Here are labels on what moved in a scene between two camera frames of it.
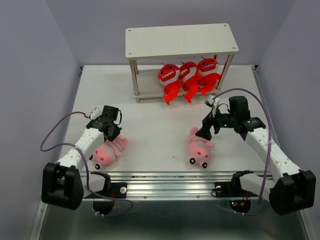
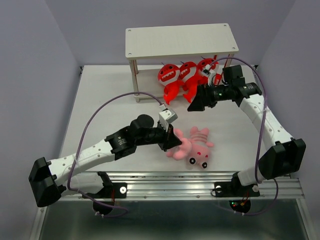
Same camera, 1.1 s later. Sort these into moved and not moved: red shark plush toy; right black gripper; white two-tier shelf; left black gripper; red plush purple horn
Moved: right black gripper; left black gripper
Not moved: red plush purple horn; red shark plush toy; white two-tier shelf
